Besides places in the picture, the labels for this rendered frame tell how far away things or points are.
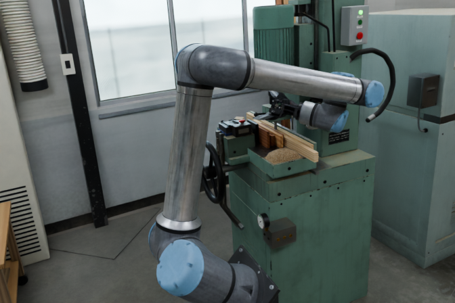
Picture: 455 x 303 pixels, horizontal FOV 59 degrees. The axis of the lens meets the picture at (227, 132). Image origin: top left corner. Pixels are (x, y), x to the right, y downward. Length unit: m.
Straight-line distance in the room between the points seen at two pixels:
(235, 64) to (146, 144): 2.07
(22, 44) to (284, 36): 1.57
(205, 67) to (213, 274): 0.58
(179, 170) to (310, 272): 1.03
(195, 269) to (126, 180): 2.04
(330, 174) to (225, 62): 0.93
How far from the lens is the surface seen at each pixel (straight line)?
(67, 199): 3.13
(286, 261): 1.95
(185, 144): 1.23
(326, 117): 1.52
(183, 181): 1.26
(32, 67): 2.68
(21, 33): 2.66
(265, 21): 1.72
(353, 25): 1.82
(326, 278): 2.15
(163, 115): 3.08
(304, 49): 1.81
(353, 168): 1.94
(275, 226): 1.75
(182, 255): 1.20
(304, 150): 1.69
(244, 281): 1.30
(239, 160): 1.79
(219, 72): 1.10
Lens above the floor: 1.55
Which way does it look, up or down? 19 degrees down
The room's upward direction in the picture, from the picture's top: 4 degrees counter-clockwise
